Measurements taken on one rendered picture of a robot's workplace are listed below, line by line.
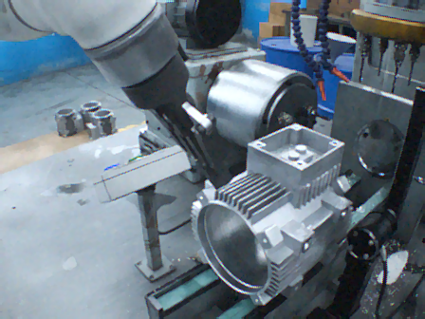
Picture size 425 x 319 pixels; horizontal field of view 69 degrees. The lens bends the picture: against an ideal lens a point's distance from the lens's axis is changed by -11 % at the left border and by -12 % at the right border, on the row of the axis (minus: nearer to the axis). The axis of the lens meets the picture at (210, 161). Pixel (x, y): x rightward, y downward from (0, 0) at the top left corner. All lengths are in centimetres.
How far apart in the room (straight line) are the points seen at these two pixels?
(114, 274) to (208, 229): 30
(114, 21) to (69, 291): 61
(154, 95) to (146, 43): 6
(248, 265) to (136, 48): 41
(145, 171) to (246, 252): 23
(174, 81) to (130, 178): 28
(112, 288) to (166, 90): 51
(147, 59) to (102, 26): 6
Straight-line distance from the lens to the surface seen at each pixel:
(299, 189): 49
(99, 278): 80
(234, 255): 61
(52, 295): 80
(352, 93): 89
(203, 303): 64
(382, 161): 89
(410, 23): 68
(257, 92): 82
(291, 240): 47
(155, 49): 34
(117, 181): 60
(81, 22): 32
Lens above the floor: 138
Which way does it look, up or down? 30 degrees down
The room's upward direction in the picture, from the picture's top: straight up
